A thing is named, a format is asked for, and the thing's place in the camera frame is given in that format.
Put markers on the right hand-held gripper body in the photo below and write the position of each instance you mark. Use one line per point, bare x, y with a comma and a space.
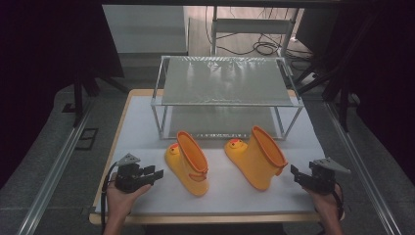
323, 178

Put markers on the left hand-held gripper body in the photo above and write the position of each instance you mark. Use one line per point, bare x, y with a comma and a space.
128, 178

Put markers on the small yellow duck rain boot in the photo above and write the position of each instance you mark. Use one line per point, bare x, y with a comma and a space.
189, 166

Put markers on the large yellow duck rain boot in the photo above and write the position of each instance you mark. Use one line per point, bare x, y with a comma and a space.
257, 160

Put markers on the metal frame shoe rack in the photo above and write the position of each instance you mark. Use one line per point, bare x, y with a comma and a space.
225, 81

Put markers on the person's left hand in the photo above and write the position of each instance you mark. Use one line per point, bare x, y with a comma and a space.
121, 200

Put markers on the person's right hand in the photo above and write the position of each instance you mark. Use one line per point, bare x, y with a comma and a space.
326, 204

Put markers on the black stand legs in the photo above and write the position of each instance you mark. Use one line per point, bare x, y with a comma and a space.
339, 91
78, 98

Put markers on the white board panel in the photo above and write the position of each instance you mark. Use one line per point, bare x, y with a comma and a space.
145, 29

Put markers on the aluminium rail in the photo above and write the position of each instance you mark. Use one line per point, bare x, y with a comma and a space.
362, 169
55, 173

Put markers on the white metal frame stand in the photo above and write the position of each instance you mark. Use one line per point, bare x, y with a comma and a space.
251, 26

